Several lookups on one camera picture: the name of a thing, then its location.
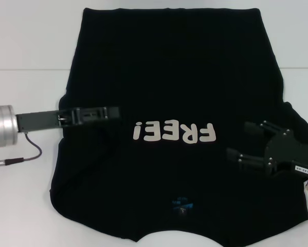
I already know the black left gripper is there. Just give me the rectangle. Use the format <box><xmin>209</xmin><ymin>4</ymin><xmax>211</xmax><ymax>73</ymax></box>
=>
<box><xmin>16</xmin><ymin>105</ymin><xmax>122</xmax><ymax>134</ymax></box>

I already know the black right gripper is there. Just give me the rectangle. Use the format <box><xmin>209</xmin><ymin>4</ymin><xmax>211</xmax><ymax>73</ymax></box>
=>
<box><xmin>226</xmin><ymin>120</ymin><xmax>308</xmax><ymax>179</ymax></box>

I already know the black t-shirt with FREE print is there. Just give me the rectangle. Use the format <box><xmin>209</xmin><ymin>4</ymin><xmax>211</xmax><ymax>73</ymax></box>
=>
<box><xmin>49</xmin><ymin>7</ymin><xmax>308</xmax><ymax>247</ymax></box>

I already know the left arm cable with plug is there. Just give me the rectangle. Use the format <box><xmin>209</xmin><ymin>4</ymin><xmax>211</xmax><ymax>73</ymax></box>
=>
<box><xmin>4</xmin><ymin>132</ymin><xmax>43</xmax><ymax>166</ymax></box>

